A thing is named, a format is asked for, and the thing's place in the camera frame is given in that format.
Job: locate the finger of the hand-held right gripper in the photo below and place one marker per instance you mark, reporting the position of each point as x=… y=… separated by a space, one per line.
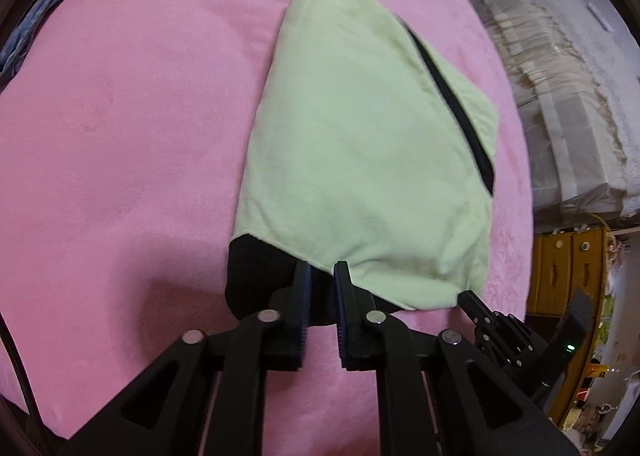
x=477 y=313

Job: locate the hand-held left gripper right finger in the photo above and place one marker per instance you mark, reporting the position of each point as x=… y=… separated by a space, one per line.
x=350 y=331

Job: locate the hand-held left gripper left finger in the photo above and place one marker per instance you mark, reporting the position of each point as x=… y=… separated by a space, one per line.
x=292 y=331

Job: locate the green and black hooded jacket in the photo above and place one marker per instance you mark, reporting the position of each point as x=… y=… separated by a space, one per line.
x=360 y=146

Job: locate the wooden drawer cabinet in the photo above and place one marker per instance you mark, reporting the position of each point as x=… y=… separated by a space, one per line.
x=565 y=271

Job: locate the cloth-covered furniture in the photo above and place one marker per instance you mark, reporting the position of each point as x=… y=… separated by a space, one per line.
x=560 y=101

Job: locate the pink bed blanket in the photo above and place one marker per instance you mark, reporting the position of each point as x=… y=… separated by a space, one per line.
x=125 y=136

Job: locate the folded blue jeans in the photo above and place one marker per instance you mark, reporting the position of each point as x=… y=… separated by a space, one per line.
x=45 y=16

